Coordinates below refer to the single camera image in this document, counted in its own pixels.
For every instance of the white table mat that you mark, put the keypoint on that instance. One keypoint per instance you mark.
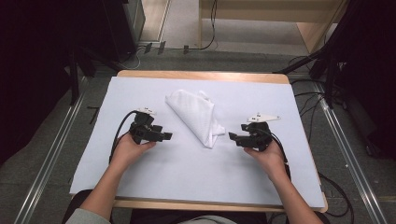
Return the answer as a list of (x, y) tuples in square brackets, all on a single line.
[(199, 174)]

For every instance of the light wooden desk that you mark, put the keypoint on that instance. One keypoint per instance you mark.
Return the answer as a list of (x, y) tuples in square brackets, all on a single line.
[(311, 34)]

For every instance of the white cloth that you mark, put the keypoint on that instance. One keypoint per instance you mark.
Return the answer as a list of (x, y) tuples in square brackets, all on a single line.
[(196, 116)]

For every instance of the black curtain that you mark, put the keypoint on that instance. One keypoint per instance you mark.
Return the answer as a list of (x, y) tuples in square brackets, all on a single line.
[(370, 62), (31, 68)]

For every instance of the black metal stand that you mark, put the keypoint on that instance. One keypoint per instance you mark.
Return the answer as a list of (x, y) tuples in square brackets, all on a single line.
[(74, 77), (330, 74)]

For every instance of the wooden table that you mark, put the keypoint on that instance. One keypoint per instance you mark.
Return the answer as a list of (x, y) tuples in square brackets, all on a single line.
[(202, 75)]

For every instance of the person's left hand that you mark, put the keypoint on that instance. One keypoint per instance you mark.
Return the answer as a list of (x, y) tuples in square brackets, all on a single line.
[(129, 151)]

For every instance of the dark cabinet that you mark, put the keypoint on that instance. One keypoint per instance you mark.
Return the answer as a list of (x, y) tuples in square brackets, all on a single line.
[(124, 25)]

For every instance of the person's right hand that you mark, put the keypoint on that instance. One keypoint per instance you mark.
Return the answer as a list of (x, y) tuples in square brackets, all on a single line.
[(269, 158)]

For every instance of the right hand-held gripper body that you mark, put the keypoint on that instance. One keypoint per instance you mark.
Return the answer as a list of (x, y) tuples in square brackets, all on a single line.
[(258, 137)]

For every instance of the grey sleeve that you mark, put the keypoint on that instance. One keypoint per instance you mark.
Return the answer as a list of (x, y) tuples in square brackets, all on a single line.
[(87, 217)]

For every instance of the metal floor rail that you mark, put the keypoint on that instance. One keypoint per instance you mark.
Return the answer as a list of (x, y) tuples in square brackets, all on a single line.
[(348, 149), (46, 168)]

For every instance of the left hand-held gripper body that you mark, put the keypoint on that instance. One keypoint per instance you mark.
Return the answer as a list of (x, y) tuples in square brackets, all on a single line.
[(142, 126)]

